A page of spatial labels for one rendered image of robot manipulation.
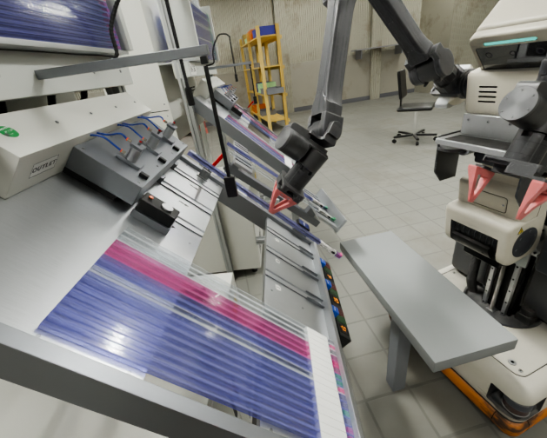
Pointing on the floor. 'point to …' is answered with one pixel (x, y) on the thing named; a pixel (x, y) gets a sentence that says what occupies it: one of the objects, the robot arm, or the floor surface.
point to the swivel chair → (411, 108)
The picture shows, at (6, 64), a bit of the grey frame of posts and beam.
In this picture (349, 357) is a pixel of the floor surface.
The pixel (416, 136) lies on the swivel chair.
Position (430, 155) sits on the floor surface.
